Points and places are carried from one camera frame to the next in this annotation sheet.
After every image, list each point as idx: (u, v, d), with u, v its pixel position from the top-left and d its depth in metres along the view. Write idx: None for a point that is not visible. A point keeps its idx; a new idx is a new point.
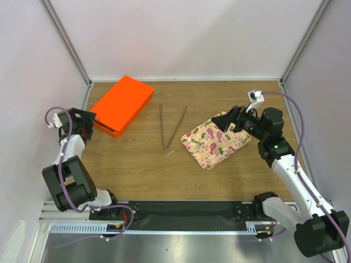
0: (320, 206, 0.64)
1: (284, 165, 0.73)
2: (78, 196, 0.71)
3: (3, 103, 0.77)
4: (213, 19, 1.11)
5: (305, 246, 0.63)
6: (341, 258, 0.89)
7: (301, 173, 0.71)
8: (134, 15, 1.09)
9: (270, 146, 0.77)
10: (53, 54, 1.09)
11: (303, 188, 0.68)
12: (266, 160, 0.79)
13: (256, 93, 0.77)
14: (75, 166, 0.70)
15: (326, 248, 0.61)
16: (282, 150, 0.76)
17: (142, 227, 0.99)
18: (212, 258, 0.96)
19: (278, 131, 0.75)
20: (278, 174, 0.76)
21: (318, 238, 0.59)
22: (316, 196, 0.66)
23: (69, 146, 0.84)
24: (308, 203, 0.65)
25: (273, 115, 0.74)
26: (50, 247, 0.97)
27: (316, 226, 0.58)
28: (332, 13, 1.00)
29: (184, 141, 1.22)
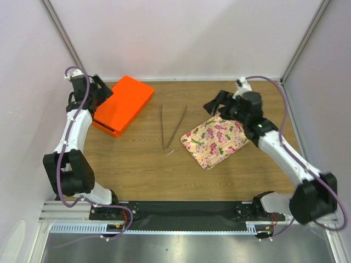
0: (307, 170, 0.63)
1: (269, 140, 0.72)
2: (74, 187, 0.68)
3: (3, 103, 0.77)
4: (213, 19, 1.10)
5: (301, 214, 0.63)
6: (340, 259, 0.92)
7: (286, 145, 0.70)
8: (134, 15, 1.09)
9: (254, 125, 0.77)
10: (53, 53, 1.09)
11: (290, 158, 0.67)
12: (253, 141, 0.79)
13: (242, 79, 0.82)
14: (76, 160, 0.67)
15: (322, 213, 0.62)
16: (266, 129, 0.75)
17: (143, 227, 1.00)
18: (212, 258, 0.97)
19: (259, 110, 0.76)
20: (267, 150, 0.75)
21: (312, 201, 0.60)
22: (303, 161, 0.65)
23: (78, 121, 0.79)
24: (296, 170, 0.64)
25: (252, 96, 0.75)
26: (51, 247, 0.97)
27: (307, 189, 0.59)
28: (333, 13, 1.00)
29: (184, 141, 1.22)
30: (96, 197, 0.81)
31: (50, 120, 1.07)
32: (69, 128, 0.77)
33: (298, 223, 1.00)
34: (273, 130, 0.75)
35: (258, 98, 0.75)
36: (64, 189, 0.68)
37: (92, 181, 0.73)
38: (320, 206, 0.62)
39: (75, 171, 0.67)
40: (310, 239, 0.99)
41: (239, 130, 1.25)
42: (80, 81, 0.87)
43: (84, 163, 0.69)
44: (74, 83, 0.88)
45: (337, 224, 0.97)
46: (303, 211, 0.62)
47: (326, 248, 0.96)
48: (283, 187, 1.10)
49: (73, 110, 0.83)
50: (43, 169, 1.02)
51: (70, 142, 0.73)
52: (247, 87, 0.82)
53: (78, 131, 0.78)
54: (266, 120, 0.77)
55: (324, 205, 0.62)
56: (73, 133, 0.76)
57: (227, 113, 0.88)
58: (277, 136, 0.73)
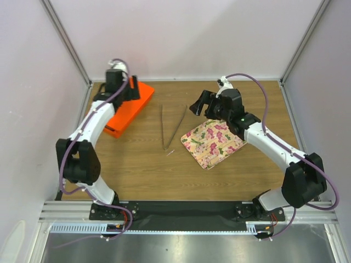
0: (293, 154, 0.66)
1: (254, 132, 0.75)
2: (76, 176, 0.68)
3: (3, 103, 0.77)
4: (213, 19, 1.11)
5: (293, 196, 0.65)
6: (341, 259, 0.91)
7: (270, 133, 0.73)
8: (134, 15, 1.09)
9: (237, 120, 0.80)
10: (53, 53, 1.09)
11: (276, 145, 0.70)
12: (239, 136, 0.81)
13: (222, 78, 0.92)
14: (84, 153, 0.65)
15: (312, 192, 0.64)
16: (248, 121, 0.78)
17: (142, 227, 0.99)
18: (212, 258, 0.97)
19: (239, 105, 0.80)
20: (253, 142, 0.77)
21: (301, 182, 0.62)
22: (287, 147, 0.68)
23: (99, 114, 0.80)
24: (283, 155, 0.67)
25: (230, 92, 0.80)
26: (50, 247, 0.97)
27: (296, 172, 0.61)
28: (332, 13, 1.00)
29: (184, 141, 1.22)
30: (96, 192, 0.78)
31: (50, 120, 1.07)
32: (89, 118, 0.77)
33: (298, 223, 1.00)
34: (255, 122, 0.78)
35: (236, 94, 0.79)
36: (67, 175, 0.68)
37: (96, 173, 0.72)
38: (309, 186, 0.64)
39: (82, 162, 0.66)
40: (310, 239, 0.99)
41: None
42: (114, 76, 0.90)
43: (92, 156, 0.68)
44: (108, 76, 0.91)
45: (337, 224, 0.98)
46: (294, 192, 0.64)
47: (326, 248, 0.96)
48: None
49: (99, 102, 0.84)
50: (43, 169, 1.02)
51: (85, 132, 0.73)
52: (228, 85, 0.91)
53: (96, 122, 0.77)
54: (248, 114, 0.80)
55: (312, 183, 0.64)
56: (91, 123, 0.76)
57: (212, 112, 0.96)
58: (260, 126, 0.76)
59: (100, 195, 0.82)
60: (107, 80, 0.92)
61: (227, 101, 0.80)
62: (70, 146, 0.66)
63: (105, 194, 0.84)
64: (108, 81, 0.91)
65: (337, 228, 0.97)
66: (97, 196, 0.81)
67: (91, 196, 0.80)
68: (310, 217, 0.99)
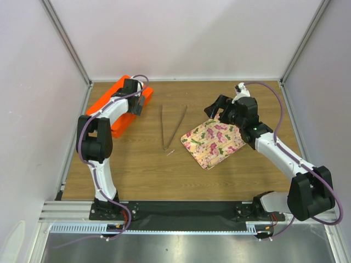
0: (301, 165, 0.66)
1: (265, 141, 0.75)
2: (91, 151, 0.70)
3: (4, 103, 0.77)
4: (213, 20, 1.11)
5: (298, 209, 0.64)
6: (341, 259, 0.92)
7: (281, 143, 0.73)
8: (134, 15, 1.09)
9: (250, 129, 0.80)
10: (53, 54, 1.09)
11: (283, 155, 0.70)
12: (250, 144, 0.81)
13: (241, 85, 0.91)
14: (103, 127, 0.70)
15: (318, 207, 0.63)
16: (261, 131, 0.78)
17: (142, 227, 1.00)
18: (212, 258, 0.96)
19: (255, 114, 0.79)
20: (262, 152, 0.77)
21: (307, 195, 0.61)
22: (295, 157, 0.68)
23: (113, 106, 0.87)
24: (291, 165, 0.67)
25: (247, 101, 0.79)
26: (50, 248, 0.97)
27: (301, 182, 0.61)
28: (332, 14, 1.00)
29: (184, 141, 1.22)
30: (102, 177, 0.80)
31: (50, 120, 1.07)
32: (107, 104, 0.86)
33: (298, 223, 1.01)
34: (268, 131, 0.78)
35: (254, 103, 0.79)
36: (82, 150, 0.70)
37: (109, 152, 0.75)
38: (315, 200, 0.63)
39: (99, 136, 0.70)
40: (310, 239, 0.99)
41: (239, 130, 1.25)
42: (132, 81, 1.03)
43: (109, 132, 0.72)
44: (128, 82, 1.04)
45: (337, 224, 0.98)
46: (299, 204, 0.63)
47: (326, 249, 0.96)
48: (284, 188, 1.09)
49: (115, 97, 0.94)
50: (43, 169, 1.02)
51: (103, 113, 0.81)
52: (245, 92, 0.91)
53: (114, 108, 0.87)
54: (262, 125, 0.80)
55: (319, 198, 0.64)
56: (111, 107, 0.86)
57: (226, 116, 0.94)
58: (272, 136, 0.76)
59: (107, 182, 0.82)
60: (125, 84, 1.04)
61: (243, 108, 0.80)
62: (90, 120, 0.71)
63: (108, 186, 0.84)
64: (125, 85, 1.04)
65: (337, 228, 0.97)
66: (102, 184, 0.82)
67: (97, 182, 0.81)
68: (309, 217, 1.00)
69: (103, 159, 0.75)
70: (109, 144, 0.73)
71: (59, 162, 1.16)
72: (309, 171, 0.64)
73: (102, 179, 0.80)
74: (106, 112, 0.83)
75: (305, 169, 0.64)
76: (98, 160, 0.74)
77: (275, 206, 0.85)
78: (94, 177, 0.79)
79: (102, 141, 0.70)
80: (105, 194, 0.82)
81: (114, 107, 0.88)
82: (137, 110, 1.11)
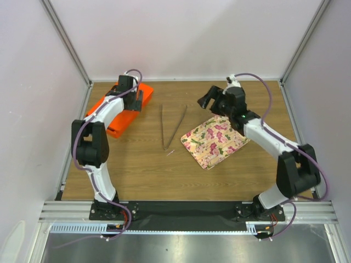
0: (287, 144, 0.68)
1: (253, 125, 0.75)
2: (87, 156, 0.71)
3: (4, 103, 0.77)
4: (213, 20, 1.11)
5: (286, 187, 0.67)
6: (341, 259, 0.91)
7: (267, 127, 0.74)
8: (134, 15, 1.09)
9: (238, 117, 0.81)
10: (53, 54, 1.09)
11: (270, 137, 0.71)
12: (240, 132, 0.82)
13: (232, 75, 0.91)
14: (98, 131, 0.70)
15: (305, 184, 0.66)
16: (249, 118, 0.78)
17: (142, 227, 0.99)
18: (212, 258, 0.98)
19: (243, 102, 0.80)
20: (251, 137, 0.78)
21: (294, 171, 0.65)
22: (281, 138, 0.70)
23: (108, 107, 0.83)
24: (277, 146, 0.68)
25: (235, 90, 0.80)
26: (50, 248, 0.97)
27: (287, 159, 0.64)
28: (332, 14, 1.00)
29: (184, 141, 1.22)
30: (101, 180, 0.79)
31: (50, 119, 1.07)
32: (102, 106, 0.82)
33: (298, 223, 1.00)
34: (256, 117, 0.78)
35: (241, 91, 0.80)
36: (78, 155, 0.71)
37: (106, 156, 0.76)
38: (301, 176, 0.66)
39: (95, 141, 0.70)
40: (310, 239, 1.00)
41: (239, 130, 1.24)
42: (127, 78, 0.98)
43: (104, 136, 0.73)
44: (122, 78, 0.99)
45: (337, 224, 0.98)
46: (286, 182, 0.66)
47: (326, 249, 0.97)
48: None
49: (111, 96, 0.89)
50: (43, 169, 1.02)
51: (98, 116, 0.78)
52: (236, 83, 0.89)
53: (109, 109, 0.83)
54: (251, 112, 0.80)
55: (305, 175, 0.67)
56: (105, 109, 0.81)
57: (218, 107, 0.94)
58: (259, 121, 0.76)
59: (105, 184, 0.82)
60: (119, 81, 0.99)
61: (231, 97, 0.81)
62: (84, 125, 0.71)
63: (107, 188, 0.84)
64: (120, 83, 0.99)
65: (337, 228, 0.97)
66: (100, 187, 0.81)
67: (95, 186, 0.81)
68: (310, 217, 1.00)
69: (100, 164, 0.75)
70: (105, 148, 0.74)
71: (59, 162, 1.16)
72: (294, 149, 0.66)
73: (100, 182, 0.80)
74: (100, 114, 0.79)
75: (291, 147, 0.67)
76: (95, 164, 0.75)
77: (272, 200, 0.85)
78: (91, 182, 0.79)
79: (98, 146, 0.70)
80: (104, 196, 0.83)
81: (109, 108, 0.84)
82: (136, 106, 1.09)
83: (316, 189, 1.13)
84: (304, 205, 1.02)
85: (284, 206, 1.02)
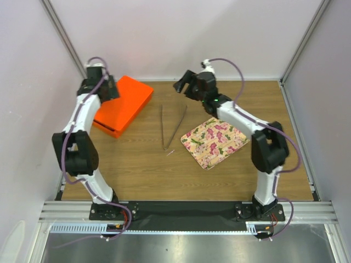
0: (258, 124, 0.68)
1: (225, 109, 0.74)
2: (78, 167, 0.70)
3: (4, 103, 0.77)
4: (213, 20, 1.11)
5: (261, 163, 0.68)
6: (341, 259, 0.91)
7: (239, 109, 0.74)
8: (134, 15, 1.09)
9: (211, 101, 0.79)
10: (53, 53, 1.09)
11: (242, 118, 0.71)
12: (213, 115, 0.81)
13: (205, 61, 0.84)
14: (83, 142, 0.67)
15: (278, 158, 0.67)
16: (221, 102, 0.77)
17: (142, 227, 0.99)
18: (212, 258, 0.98)
19: (214, 86, 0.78)
20: (226, 120, 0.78)
21: (266, 148, 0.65)
22: (252, 118, 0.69)
23: (84, 109, 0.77)
24: (249, 125, 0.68)
25: (205, 75, 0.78)
26: (50, 248, 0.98)
27: (260, 137, 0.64)
28: (332, 14, 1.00)
29: (184, 141, 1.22)
30: (96, 186, 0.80)
31: (50, 119, 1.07)
32: (78, 112, 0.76)
33: (298, 223, 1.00)
34: (228, 99, 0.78)
35: (211, 76, 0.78)
36: (68, 167, 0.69)
37: (96, 160, 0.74)
38: (274, 152, 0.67)
39: (82, 151, 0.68)
40: (310, 239, 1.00)
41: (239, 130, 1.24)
42: (95, 70, 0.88)
43: (90, 143, 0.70)
44: (90, 71, 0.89)
45: (337, 224, 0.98)
46: (260, 159, 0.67)
47: (326, 249, 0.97)
48: (283, 187, 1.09)
49: (84, 95, 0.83)
50: (43, 169, 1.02)
51: (78, 124, 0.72)
52: (210, 68, 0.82)
53: (88, 110, 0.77)
54: (223, 96, 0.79)
55: (277, 150, 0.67)
56: (83, 113, 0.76)
57: (191, 92, 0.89)
58: (230, 104, 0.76)
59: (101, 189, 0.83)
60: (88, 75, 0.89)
61: (202, 83, 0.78)
62: (66, 137, 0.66)
63: (103, 190, 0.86)
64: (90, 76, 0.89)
65: (337, 228, 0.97)
66: (97, 192, 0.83)
67: (91, 192, 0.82)
68: (309, 217, 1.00)
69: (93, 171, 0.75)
70: (93, 154, 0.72)
71: None
72: (265, 126, 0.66)
73: (96, 188, 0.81)
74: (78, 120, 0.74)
75: (262, 125, 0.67)
76: (87, 172, 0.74)
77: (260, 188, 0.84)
78: (88, 188, 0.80)
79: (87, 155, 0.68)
80: (102, 199, 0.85)
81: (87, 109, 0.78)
82: None
83: (316, 189, 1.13)
84: (304, 205, 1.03)
85: (285, 206, 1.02)
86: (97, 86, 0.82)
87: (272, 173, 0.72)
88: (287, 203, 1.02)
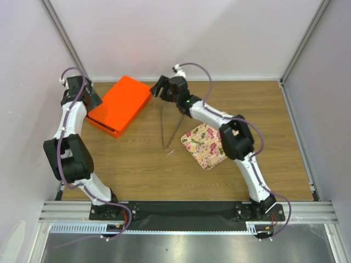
0: (224, 118, 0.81)
1: (197, 108, 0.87)
2: (74, 172, 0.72)
3: (4, 103, 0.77)
4: (213, 20, 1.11)
5: (231, 152, 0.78)
6: (341, 259, 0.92)
7: (208, 107, 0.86)
8: (134, 15, 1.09)
9: (184, 102, 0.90)
10: (52, 53, 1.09)
11: (210, 114, 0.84)
12: (187, 114, 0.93)
13: (176, 66, 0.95)
14: (75, 144, 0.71)
15: (245, 145, 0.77)
16: (193, 102, 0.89)
17: (142, 227, 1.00)
18: (212, 258, 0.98)
19: (185, 89, 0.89)
20: (198, 117, 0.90)
21: (233, 139, 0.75)
22: (218, 113, 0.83)
23: (71, 116, 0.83)
24: (217, 120, 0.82)
25: (176, 79, 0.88)
26: (50, 248, 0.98)
27: (226, 130, 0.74)
28: (332, 14, 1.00)
29: (184, 141, 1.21)
30: (95, 188, 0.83)
31: (50, 119, 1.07)
32: (65, 118, 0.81)
33: (298, 223, 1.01)
34: (199, 99, 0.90)
35: (182, 79, 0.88)
36: (64, 175, 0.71)
37: (91, 166, 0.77)
38: (240, 140, 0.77)
39: (76, 154, 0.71)
40: (310, 239, 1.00)
41: None
42: (76, 80, 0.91)
43: (83, 146, 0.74)
44: (70, 81, 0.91)
45: (337, 224, 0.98)
46: (230, 148, 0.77)
47: (326, 248, 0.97)
48: (283, 187, 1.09)
49: (68, 103, 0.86)
50: (43, 169, 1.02)
51: (68, 129, 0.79)
52: (181, 72, 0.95)
53: (74, 117, 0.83)
54: (194, 97, 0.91)
55: (243, 139, 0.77)
56: (71, 120, 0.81)
57: (166, 95, 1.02)
58: (200, 104, 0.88)
59: (100, 192, 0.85)
60: (69, 85, 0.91)
61: (174, 86, 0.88)
62: (59, 142, 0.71)
63: (102, 192, 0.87)
64: (71, 86, 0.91)
65: (337, 228, 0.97)
66: (96, 194, 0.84)
67: (91, 194, 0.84)
68: (309, 217, 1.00)
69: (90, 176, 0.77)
70: (88, 158, 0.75)
71: None
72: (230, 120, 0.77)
73: (95, 190, 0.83)
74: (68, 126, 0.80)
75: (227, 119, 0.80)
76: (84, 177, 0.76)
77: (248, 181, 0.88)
78: (86, 192, 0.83)
79: (81, 156, 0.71)
80: (102, 200, 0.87)
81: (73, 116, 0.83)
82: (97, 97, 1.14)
83: (316, 189, 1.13)
84: (304, 205, 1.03)
85: (284, 206, 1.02)
86: (79, 95, 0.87)
87: (245, 159, 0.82)
88: (285, 203, 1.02)
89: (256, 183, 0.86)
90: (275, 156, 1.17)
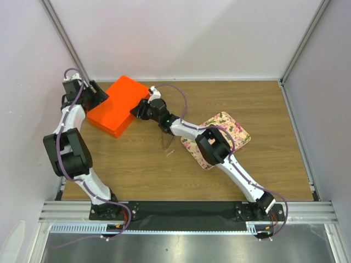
0: (199, 129, 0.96)
1: (175, 125, 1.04)
2: (74, 166, 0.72)
3: (4, 103, 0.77)
4: (213, 21, 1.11)
5: (210, 159, 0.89)
6: (341, 259, 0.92)
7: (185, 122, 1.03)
8: (134, 16, 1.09)
9: (165, 123, 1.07)
10: (52, 54, 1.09)
11: (187, 129, 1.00)
12: (170, 132, 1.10)
13: (152, 88, 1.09)
14: (74, 137, 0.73)
15: (221, 150, 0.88)
16: (172, 121, 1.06)
17: (142, 227, 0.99)
18: (212, 258, 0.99)
19: (165, 110, 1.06)
20: (179, 133, 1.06)
21: (209, 147, 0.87)
22: (193, 126, 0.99)
23: (71, 116, 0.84)
24: (193, 132, 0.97)
25: (157, 103, 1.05)
26: (50, 248, 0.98)
27: (201, 141, 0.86)
28: (332, 13, 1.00)
29: (184, 141, 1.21)
30: (94, 184, 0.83)
31: (50, 120, 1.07)
32: (65, 116, 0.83)
33: (298, 223, 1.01)
34: (177, 118, 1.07)
35: (161, 103, 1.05)
36: (64, 168, 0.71)
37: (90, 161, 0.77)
38: (216, 147, 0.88)
39: (75, 147, 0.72)
40: (310, 239, 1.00)
41: (239, 129, 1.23)
42: (72, 84, 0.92)
43: (81, 141, 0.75)
44: (67, 86, 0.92)
45: (337, 224, 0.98)
46: (208, 155, 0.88)
47: (325, 249, 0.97)
48: (283, 188, 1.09)
49: (67, 107, 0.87)
50: (43, 169, 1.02)
51: (67, 125, 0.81)
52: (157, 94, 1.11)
53: (74, 119, 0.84)
54: (173, 116, 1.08)
55: (219, 145, 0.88)
56: (71, 119, 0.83)
57: (146, 114, 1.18)
58: (179, 121, 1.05)
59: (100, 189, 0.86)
60: (66, 90, 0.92)
61: (156, 109, 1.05)
62: (57, 137, 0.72)
63: (102, 189, 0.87)
64: (69, 90, 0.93)
65: (337, 228, 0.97)
66: (96, 191, 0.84)
67: (91, 192, 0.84)
68: (309, 217, 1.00)
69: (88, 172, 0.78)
70: (86, 152, 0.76)
71: None
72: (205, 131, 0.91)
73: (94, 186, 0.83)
74: (68, 124, 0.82)
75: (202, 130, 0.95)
76: (84, 172, 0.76)
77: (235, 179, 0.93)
78: (85, 189, 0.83)
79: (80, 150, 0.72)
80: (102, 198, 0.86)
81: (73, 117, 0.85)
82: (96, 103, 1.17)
83: (316, 189, 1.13)
84: (303, 205, 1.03)
85: (283, 206, 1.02)
86: (78, 97, 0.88)
87: (226, 162, 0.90)
88: (283, 202, 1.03)
89: (244, 182, 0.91)
90: (275, 156, 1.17)
